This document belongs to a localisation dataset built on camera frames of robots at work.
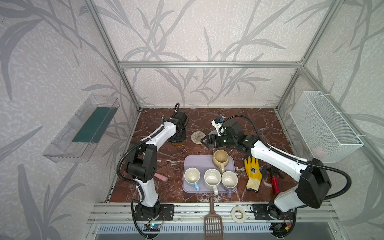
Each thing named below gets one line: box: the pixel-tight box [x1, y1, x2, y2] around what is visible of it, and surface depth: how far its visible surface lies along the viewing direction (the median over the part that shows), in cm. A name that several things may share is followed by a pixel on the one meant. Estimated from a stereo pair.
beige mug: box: [212, 149, 229, 174], surface depth 86 cm
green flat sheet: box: [72, 107, 118, 143], surface depth 68 cm
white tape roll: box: [231, 206, 247, 224], surface depth 74 cm
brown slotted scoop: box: [204, 193, 224, 240], surface depth 72 cm
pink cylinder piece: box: [154, 173, 168, 182], surface depth 85 cm
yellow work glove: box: [244, 156, 262, 193], surface depth 84 cm
